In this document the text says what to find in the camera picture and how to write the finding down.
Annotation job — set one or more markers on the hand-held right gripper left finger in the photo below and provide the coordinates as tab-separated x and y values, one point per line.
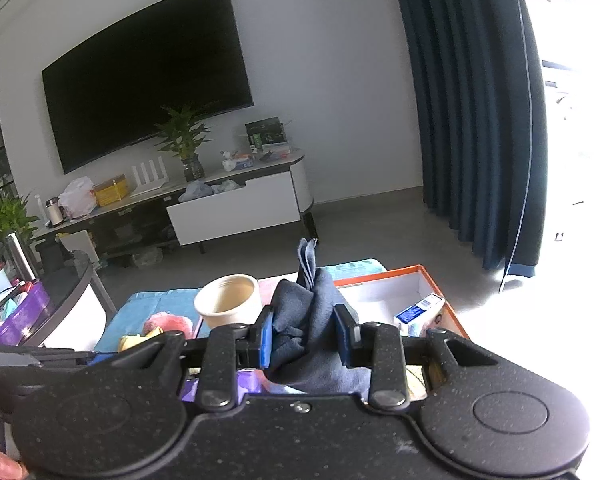
265	342

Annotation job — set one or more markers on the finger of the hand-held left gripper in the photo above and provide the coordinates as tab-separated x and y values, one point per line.
65	355

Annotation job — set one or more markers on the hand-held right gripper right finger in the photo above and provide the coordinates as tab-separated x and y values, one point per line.
342	337

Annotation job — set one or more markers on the navy blue cloth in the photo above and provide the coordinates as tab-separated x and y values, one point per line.
315	320

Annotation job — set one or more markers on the orange cardboard box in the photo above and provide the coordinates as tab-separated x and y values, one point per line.
375	295

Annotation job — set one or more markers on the colourful tissue pack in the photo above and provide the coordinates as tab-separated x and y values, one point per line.
420	312

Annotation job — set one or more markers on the pale yellow soft object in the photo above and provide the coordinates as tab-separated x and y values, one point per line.
135	342

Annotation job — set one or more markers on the person's left hand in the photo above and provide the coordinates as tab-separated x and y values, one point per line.
0	462

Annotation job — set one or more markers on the purple packet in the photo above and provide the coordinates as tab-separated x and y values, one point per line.
247	381

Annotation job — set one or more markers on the purple storage basket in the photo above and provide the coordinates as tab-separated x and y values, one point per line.
22	310

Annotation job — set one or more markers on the cream ceramic cup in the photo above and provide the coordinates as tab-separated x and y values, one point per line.
230	310

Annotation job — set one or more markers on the round dark side table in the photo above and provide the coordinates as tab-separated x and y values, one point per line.
75	280

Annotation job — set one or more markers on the pink plush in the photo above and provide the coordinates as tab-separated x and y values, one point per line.
170	322

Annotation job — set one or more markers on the silver metal bottle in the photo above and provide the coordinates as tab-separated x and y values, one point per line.
22	255

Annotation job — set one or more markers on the white television cabinet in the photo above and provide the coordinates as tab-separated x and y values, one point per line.
235	210

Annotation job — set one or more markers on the leafy green plant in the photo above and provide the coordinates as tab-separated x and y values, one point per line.
5	217

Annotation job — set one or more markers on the glass jar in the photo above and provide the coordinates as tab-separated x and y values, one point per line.
55	212

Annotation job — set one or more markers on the white plastic bag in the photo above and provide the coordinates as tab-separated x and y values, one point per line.
77	197

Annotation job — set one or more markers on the grey cloth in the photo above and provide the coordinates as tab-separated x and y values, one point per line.
200	191

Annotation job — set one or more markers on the yellow box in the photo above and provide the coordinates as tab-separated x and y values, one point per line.
111	191

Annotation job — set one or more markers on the white tissue box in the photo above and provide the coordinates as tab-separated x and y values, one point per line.
237	164

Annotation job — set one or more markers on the white router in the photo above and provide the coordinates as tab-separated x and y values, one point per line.
149	182

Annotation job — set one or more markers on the green printed box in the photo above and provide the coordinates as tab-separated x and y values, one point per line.
265	130

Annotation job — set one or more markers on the green plant in glass vase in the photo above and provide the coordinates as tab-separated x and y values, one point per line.
185	135

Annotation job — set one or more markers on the dark blue curtain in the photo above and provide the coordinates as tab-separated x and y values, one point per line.
470	110

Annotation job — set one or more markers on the black wall television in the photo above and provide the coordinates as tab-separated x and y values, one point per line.
145	70

